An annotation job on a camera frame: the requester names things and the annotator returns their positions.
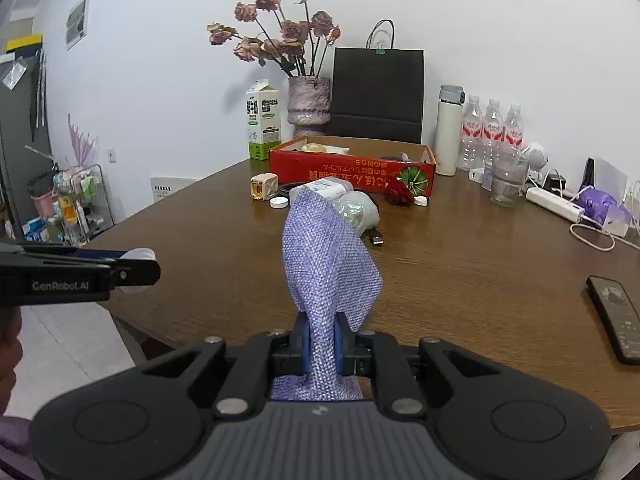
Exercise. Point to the red artificial flower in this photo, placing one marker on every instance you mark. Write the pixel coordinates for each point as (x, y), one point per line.
(399, 194)

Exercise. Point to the black smartphone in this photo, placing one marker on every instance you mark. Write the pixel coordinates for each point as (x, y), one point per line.
(617, 315)

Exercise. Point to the pink ceramic vase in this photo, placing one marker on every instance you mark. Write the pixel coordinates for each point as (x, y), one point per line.
(307, 105)

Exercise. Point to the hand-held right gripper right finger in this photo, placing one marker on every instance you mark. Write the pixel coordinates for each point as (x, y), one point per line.
(340, 345)

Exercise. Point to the wooden desk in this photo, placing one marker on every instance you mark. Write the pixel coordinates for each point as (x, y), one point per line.
(450, 285)

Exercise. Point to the white thermos bottle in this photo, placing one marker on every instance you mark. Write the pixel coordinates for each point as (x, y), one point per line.
(448, 135)

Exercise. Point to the yellow white plush toy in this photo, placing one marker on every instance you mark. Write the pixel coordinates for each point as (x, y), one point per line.
(315, 148)

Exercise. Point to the white charger adapter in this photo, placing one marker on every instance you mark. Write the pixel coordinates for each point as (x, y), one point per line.
(476, 175)

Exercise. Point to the person's left hand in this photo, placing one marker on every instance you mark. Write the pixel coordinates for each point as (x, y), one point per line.
(10, 355)

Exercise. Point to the black paper bag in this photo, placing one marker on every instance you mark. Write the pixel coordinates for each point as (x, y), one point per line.
(377, 95)

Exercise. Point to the small yellow box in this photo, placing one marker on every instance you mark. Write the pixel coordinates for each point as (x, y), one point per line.
(263, 187)

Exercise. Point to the wall poster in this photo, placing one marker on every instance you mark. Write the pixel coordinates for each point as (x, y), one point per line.
(77, 20)

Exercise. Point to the black slim box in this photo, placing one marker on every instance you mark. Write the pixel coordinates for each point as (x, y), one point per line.
(589, 175)

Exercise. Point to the yellow black box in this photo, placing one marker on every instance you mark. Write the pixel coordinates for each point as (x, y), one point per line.
(22, 42)

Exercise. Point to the person's purple clothing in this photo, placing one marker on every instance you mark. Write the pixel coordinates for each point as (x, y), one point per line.
(15, 450)

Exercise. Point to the purple wall sticker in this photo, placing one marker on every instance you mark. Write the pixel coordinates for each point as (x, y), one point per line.
(80, 145)

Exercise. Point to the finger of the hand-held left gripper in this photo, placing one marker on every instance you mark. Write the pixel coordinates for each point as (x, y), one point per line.
(50, 251)
(137, 272)

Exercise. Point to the white round camera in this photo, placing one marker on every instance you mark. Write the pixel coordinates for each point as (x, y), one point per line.
(536, 156)

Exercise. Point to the white wall switch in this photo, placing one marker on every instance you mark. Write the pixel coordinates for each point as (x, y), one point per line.
(111, 154)

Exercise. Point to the purple woven pouch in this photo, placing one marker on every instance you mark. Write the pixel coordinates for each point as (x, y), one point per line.
(325, 260)

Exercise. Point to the white wall panel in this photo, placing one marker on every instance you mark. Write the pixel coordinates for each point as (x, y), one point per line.
(170, 189)

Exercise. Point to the black power adapter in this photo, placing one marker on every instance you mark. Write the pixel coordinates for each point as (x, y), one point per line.
(555, 182)

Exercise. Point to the dried rose bouquet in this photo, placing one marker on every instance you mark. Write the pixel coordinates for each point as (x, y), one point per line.
(295, 30)

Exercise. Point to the white round lid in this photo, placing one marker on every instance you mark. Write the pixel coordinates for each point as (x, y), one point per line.
(279, 202)

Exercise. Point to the pink waste bin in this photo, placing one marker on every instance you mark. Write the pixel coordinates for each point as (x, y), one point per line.
(42, 200)

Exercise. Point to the white green milk carton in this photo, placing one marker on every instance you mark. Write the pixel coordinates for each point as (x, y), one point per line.
(264, 120)

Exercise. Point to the small white cap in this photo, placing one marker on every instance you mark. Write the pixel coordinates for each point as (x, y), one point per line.
(420, 201)

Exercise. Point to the red cardboard box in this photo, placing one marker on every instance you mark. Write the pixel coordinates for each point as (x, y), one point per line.
(340, 172)

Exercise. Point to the clear glass cup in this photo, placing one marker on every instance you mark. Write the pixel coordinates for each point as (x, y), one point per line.
(507, 190)

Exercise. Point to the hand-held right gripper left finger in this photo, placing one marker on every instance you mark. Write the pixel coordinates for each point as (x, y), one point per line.
(301, 345)

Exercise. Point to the white power strip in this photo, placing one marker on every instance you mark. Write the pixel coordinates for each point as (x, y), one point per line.
(552, 202)

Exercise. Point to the translucent white box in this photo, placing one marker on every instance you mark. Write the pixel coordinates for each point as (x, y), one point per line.
(612, 175)

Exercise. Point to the clear plastic bottle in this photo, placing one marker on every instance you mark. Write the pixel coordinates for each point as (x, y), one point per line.
(377, 238)

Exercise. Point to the grey cabinet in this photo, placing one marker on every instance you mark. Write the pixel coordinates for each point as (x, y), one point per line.
(15, 150)

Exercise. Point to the clear water bottle red label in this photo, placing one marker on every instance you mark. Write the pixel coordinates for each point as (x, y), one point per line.
(471, 130)
(493, 130)
(514, 130)

